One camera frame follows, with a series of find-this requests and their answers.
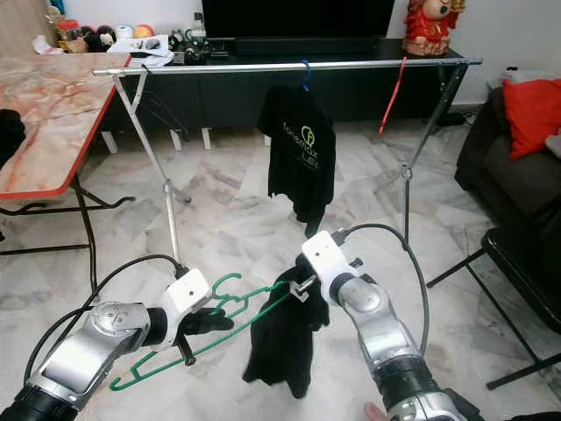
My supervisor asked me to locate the green plastic hanger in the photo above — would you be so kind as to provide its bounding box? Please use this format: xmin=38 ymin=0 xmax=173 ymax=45
xmin=110 ymin=272 xmax=295 ymax=393

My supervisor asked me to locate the black fonemax print T-shirt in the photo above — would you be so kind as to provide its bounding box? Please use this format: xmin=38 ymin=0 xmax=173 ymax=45
xmin=243 ymin=254 xmax=330 ymax=400
xmin=256 ymin=85 xmax=337 ymax=238

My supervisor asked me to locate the thin black hanger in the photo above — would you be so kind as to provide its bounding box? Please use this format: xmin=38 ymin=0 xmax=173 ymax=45
xmin=140 ymin=66 xmax=194 ymax=141

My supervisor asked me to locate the red plastic hanger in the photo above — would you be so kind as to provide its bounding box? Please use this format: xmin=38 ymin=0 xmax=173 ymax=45
xmin=379 ymin=57 xmax=408 ymax=137

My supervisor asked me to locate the person's bare foot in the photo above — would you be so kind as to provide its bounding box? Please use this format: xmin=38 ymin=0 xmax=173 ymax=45
xmin=362 ymin=401 xmax=388 ymax=421

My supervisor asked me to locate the black TV console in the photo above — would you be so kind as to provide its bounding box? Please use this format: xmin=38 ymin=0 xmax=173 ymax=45
xmin=105 ymin=39 xmax=465 ymax=131

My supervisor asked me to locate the black metal chair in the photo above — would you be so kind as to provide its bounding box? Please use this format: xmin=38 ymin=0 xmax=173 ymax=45
xmin=425 ymin=226 xmax=561 ymax=391

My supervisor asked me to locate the silver metal clothes rack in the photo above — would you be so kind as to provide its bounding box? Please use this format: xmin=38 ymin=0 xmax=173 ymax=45
xmin=94 ymin=57 xmax=483 ymax=264

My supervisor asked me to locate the black soundbar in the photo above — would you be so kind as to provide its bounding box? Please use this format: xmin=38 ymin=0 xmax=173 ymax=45
xmin=235 ymin=37 xmax=382 ymax=58

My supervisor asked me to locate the small dark gadget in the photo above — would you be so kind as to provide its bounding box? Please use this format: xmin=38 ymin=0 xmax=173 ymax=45
xmin=180 ymin=37 xmax=209 ymax=64

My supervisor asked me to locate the marble pattern red-edged folding table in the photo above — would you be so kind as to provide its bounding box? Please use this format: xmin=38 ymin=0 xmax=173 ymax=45
xmin=0 ymin=54 xmax=138 ymax=295

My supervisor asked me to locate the black crumpled garment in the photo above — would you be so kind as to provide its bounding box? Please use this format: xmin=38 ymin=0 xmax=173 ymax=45
xmin=0 ymin=108 xmax=27 ymax=168

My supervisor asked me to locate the white paper stack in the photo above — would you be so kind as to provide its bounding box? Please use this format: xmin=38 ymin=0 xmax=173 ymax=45
xmin=110 ymin=37 xmax=174 ymax=69

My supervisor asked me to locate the black television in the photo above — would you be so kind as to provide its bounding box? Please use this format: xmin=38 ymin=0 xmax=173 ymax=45
xmin=202 ymin=0 xmax=395 ymax=40

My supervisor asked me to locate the clear plastic bottle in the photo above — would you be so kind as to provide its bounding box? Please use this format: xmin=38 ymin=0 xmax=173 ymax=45
xmin=191 ymin=13 xmax=207 ymax=43

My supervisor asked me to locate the red laughing Buddha statue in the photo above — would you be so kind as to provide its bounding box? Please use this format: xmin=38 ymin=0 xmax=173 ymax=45
xmin=403 ymin=0 xmax=465 ymax=56

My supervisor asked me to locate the red cushion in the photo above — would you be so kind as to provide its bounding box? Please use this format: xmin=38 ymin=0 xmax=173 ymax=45
xmin=502 ymin=77 xmax=561 ymax=161

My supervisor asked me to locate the black mouse plush toy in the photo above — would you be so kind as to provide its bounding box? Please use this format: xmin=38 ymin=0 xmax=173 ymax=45
xmin=81 ymin=26 xmax=117 ymax=54

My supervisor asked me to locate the red lid glass jar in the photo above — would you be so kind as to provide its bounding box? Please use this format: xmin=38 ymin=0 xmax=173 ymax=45
xmin=57 ymin=19 xmax=82 ymax=54

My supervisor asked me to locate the white tissue pack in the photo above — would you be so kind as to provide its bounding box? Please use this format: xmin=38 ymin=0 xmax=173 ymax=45
xmin=33 ymin=35 xmax=60 ymax=55

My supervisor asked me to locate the light wooden cabinet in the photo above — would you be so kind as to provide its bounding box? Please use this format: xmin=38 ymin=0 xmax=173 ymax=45
xmin=0 ymin=0 xmax=58 ymax=55

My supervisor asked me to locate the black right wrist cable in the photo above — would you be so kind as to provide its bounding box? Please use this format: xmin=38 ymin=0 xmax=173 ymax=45
xmin=333 ymin=222 xmax=430 ymax=356

